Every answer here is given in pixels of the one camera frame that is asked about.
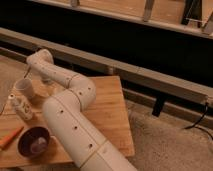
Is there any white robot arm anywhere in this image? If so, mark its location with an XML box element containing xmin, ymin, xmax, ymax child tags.
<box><xmin>27</xmin><ymin>49</ymin><xmax>137</xmax><ymax>171</ymax></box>

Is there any white ceramic cup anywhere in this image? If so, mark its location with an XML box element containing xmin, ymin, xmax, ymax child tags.
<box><xmin>15</xmin><ymin>78</ymin><xmax>35</xmax><ymax>99</ymax></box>

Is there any white plastic bottle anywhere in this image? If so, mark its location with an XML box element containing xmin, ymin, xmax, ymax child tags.
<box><xmin>8</xmin><ymin>94</ymin><xmax>33</xmax><ymax>121</ymax></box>

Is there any wooden cutting board table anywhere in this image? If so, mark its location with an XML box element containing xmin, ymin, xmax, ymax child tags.
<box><xmin>0</xmin><ymin>76</ymin><xmax>135</xmax><ymax>168</ymax></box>

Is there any purple bowl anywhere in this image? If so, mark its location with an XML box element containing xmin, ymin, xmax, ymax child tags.
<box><xmin>18</xmin><ymin>126</ymin><xmax>50</xmax><ymax>158</ymax></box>

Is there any orange carrot toy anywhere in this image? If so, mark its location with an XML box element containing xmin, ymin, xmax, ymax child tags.
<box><xmin>0</xmin><ymin>126</ymin><xmax>23</xmax><ymax>149</ymax></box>

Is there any black cable left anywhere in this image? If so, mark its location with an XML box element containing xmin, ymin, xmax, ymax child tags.
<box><xmin>23</xmin><ymin>65</ymin><xmax>32</xmax><ymax>79</ymax></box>

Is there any black cable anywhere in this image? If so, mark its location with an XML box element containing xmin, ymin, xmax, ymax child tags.
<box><xmin>184</xmin><ymin>103</ymin><xmax>213</xmax><ymax>139</ymax></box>
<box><xmin>23</xmin><ymin>65</ymin><xmax>32</xmax><ymax>79</ymax></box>

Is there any grey metal rail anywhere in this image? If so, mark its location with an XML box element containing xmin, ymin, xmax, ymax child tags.
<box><xmin>0</xmin><ymin>27</ymin><xmax>213</xmax><ymax>108</ymax></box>

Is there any black cable right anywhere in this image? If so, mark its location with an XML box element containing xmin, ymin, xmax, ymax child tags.
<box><xmin>184</xmin><ymin>103</ymin><xmax>213</xmax><ymax>139</ymax></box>

